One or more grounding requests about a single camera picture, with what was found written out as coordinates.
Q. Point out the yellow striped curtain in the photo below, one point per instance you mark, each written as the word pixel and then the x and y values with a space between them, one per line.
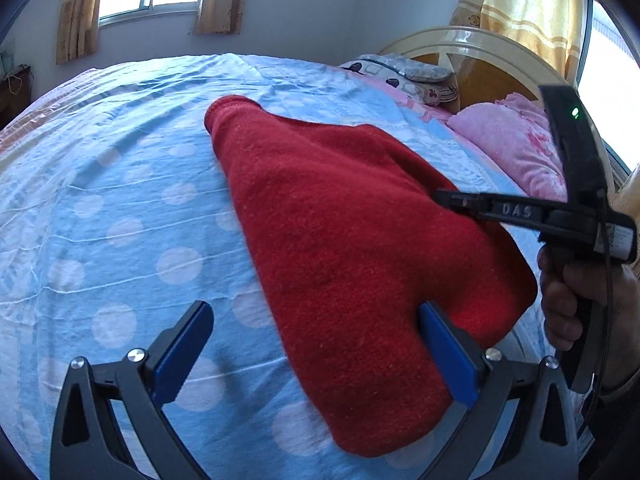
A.
pixel 530 5

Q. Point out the red knitted sweater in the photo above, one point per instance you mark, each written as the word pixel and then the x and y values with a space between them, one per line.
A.
pixel 350 235

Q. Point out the blue polka dot bed sheet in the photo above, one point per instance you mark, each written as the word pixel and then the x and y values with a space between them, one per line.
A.
pixel 125 210

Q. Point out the balcony window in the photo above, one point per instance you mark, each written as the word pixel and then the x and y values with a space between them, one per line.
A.
pixel 607 90

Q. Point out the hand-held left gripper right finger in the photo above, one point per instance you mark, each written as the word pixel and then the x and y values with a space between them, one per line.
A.
pixel 447 355

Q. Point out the pink quilt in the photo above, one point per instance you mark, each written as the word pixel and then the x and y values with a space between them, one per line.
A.
pixel 510 145

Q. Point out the person's right hand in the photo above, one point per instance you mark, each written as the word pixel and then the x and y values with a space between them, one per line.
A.
pixel 557 305

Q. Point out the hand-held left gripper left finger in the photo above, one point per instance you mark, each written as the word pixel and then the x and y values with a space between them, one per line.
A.
pixel 182 355

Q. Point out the person's right forearm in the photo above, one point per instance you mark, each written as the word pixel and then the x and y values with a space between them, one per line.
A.
pixel 632 195

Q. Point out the wooden desk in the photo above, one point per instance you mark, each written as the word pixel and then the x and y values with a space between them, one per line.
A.
pixel 12 110

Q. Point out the cream wooden headboard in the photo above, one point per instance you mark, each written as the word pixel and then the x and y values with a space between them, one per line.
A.
pixel 500 47

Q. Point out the pink cartoon print pillow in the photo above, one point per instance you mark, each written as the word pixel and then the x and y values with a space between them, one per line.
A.
pixel 430 95

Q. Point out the pink bed sheet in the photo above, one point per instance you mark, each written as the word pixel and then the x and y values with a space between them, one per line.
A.
pixel 30 127

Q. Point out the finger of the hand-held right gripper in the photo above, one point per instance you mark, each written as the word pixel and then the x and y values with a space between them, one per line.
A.
pixel 500 210

